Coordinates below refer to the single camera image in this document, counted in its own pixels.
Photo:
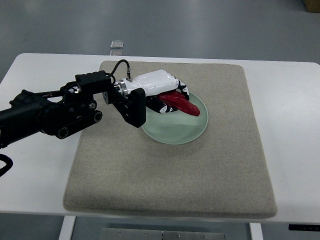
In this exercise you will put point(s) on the black desk control panel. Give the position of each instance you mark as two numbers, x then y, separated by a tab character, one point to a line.
304	227

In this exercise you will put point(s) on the cardboard box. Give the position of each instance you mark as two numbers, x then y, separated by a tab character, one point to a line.
312	6

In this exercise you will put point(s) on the grey metal base plate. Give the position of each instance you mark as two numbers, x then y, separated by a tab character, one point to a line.
148	234

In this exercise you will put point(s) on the lower floor outlet cover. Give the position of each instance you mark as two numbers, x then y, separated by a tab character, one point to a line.
116	53

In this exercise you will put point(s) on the white table leg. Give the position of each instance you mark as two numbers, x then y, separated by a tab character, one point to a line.
256	231
67	228

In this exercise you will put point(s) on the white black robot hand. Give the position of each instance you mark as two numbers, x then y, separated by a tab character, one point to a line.
154	83

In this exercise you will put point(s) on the white right table leg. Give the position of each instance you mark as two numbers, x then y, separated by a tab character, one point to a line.
256	231

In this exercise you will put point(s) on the red pepper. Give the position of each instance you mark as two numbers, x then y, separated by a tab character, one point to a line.
177	100

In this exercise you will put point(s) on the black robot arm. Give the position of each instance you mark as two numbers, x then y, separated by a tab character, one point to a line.
69	110

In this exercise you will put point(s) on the light green plate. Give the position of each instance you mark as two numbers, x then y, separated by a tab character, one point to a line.
177	127

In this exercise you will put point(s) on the beige felt mat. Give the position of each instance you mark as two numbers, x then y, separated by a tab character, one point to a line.
118	169

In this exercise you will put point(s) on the white left table leg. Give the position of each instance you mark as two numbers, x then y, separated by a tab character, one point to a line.
67	228

